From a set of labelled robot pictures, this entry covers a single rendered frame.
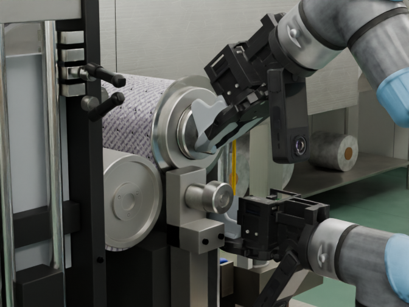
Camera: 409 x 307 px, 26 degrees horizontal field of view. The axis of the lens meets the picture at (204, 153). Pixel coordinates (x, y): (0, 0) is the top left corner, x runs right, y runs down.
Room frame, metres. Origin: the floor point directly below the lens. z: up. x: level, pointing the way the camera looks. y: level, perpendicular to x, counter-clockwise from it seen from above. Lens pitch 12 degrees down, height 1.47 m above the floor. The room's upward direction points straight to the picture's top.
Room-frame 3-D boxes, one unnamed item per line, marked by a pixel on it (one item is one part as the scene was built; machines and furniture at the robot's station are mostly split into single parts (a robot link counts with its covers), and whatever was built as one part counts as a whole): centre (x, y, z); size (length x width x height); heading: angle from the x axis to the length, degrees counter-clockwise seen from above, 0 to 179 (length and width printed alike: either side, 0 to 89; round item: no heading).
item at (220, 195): (1.09, -0.02, 1.18); 0.04 x 0.02 x 0.04; 137
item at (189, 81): (1.17, 0.02, 1.25); 0.15 x 0.01 x 0.15; 137
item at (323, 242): (1.08, -0.17, 1.11); 0.08 x 0.05 x 0.08; 137
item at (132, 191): (1.16, 0.19, 1.17); 0.26 x 0.12 x 0.12; 47
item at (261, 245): (1.13, -0.11, 1.12); 0.12 x 0.08 x 0.09; 47
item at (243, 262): (1.24, -0.06, 1.04); 0.02 x 0.01 x 0.02; 47
